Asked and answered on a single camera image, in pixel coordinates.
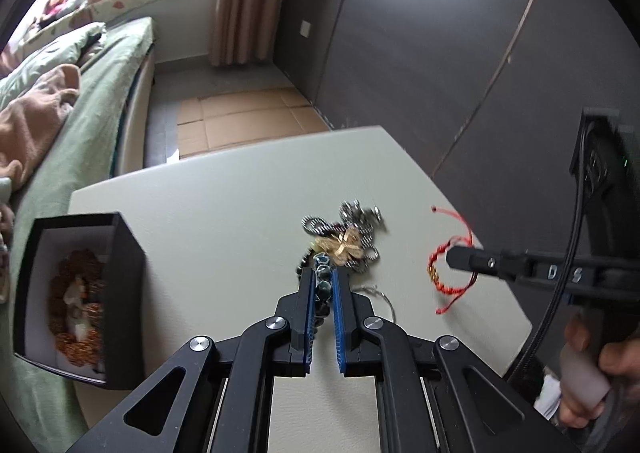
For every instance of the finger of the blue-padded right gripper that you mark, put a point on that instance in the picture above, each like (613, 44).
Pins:
(510, 266)

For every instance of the gold butterfly brooch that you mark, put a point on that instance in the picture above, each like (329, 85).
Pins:
(341, 248)

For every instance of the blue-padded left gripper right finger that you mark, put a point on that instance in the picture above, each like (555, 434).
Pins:
(359, 333)

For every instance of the thin silver hoop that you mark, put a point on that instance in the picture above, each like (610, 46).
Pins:
(374, 292)

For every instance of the person's right hand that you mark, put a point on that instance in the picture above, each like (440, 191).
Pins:
(616, 359)

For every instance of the dark grey wardrobe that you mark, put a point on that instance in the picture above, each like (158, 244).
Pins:
(485, 95)

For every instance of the green floral duvet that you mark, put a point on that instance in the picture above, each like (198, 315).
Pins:
(66, 49)

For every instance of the black camera box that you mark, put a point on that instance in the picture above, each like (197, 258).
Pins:
(606, 163)

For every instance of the pink fleece blanket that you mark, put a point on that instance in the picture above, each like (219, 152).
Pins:
(30, 123)

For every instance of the flattened cardboard on floor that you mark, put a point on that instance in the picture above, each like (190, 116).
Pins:
(219, 122)

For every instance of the clear plastic bag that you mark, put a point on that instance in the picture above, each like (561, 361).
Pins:
(76, 318)

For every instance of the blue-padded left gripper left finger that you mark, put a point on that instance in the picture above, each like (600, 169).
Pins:
(293, 358)

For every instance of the white wall socket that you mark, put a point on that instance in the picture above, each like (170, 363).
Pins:
(305, 28)

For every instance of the black open jewelry box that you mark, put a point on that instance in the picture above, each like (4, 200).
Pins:
(101, 249)

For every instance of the floral window seat cushion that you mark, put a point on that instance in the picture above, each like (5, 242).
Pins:
(75, 16)

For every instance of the green bed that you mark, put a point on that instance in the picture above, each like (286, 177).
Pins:
(45, 405)

